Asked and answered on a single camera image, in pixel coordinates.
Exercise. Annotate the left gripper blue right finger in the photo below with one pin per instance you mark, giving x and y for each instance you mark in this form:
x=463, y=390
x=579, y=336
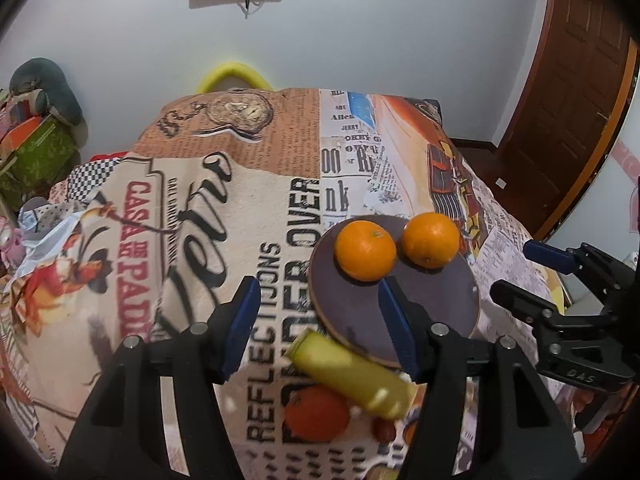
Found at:
x=520, y=432

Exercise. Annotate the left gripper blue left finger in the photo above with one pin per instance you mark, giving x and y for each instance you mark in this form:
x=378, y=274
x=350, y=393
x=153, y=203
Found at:
x=119, y=433

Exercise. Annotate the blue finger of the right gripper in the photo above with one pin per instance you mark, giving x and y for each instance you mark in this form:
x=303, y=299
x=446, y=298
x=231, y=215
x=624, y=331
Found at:
x=533, y=310
x=607, y=278

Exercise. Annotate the small mandarin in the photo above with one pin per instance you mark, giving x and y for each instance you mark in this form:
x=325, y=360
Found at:
x=409, y=430

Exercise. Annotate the large orange front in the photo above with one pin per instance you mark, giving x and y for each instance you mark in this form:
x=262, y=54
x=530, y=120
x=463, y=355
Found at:
x=430, y=240

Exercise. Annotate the large orange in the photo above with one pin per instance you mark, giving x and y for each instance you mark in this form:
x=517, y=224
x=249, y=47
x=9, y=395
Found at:
x=430, y=240
x=365, y=251

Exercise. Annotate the red tomato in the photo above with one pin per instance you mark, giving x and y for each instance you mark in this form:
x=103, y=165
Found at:
x=317, y=414

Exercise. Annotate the brown wooden door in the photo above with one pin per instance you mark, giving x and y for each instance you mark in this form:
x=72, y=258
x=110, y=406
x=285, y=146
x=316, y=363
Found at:
x=570, y=107

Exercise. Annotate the newspaper print tablecloth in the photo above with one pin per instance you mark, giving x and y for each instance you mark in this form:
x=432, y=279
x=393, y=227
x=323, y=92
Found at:
x=258, y=183

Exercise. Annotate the green storage box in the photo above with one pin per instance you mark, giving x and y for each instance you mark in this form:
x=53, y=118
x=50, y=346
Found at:
x=34, y=156

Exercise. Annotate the yellow chair back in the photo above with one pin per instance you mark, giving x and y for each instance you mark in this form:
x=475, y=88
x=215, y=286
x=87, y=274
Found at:
x=215, y=77

